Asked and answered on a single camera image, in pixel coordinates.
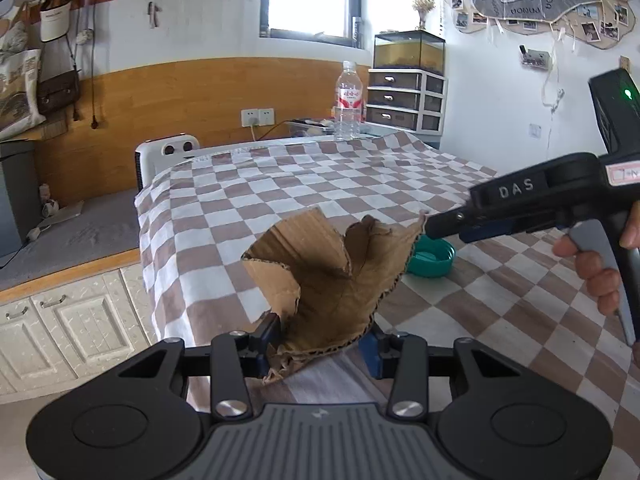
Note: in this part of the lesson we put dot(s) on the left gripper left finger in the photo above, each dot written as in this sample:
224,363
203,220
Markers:
234,357

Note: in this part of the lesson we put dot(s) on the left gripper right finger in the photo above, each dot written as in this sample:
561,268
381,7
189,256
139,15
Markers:
404,360

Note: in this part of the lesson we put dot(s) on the torn brown cardboard piece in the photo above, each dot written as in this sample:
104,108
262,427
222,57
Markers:
325,286

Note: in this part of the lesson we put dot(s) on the brown leather shoulder bag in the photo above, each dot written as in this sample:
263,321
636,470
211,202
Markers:
62,90

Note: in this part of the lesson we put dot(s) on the person's right hand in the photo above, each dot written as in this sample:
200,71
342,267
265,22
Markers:
602,283

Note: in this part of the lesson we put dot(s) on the teal round lid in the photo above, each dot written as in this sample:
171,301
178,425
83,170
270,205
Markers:
431,258

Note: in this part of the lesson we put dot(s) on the checkered brown white tablecloth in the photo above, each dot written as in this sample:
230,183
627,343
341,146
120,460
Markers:
512,293

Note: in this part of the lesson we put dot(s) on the white drawer organizer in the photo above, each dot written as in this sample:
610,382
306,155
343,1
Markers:
410,99

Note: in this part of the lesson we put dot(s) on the white space heater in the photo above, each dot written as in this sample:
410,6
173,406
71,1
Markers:
154,156

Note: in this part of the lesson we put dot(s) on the glass fish tank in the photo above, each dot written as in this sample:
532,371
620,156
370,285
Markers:
415,49

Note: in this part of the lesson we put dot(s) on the clear plastic water bottle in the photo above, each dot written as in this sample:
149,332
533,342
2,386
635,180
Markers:
348,103

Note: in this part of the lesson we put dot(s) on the grey storage box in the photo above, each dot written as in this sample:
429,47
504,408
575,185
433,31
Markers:
20,200

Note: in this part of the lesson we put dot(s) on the canvas tote bag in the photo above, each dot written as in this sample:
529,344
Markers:
19,78

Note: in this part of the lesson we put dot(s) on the white wall socket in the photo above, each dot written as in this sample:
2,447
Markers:
257,117

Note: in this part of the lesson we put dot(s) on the dark window frame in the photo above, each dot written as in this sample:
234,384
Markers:
335,22

